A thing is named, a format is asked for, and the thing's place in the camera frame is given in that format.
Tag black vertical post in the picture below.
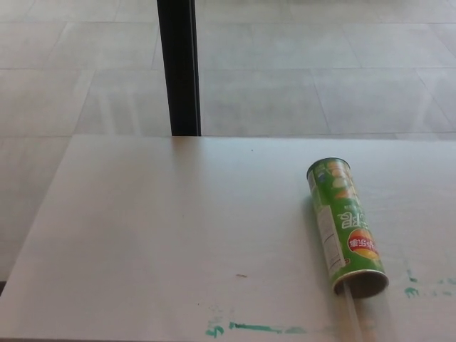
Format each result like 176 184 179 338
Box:
156 0 203 137

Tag green chips tube container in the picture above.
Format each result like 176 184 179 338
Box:
305 157 390 298

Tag clear plastic chips tray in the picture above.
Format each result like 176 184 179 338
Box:
342 281 403 342

